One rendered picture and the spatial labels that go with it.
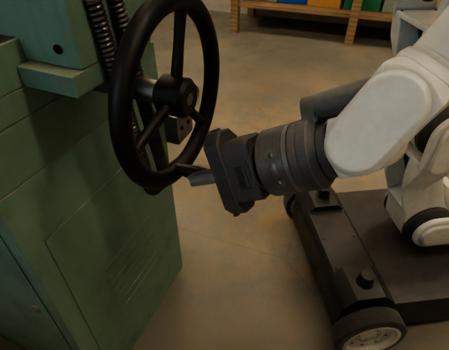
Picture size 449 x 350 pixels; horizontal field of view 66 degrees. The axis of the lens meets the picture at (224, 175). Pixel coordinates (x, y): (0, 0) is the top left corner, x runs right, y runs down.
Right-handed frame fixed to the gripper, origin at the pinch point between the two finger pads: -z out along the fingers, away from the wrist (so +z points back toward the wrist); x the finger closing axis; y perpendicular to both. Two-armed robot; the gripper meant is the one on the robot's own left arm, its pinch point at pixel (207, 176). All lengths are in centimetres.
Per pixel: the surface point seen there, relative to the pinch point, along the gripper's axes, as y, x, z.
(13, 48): 12.4, 24.7, -13.3
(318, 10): -275, 59, -51
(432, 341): -59, -77, 13
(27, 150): 12.7, 12.2, -20.2
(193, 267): -43, -41, -55
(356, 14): -277, 44, -24
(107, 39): 6.0, 21.7, -3.2
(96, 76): 6.8, 18.3, -6.9
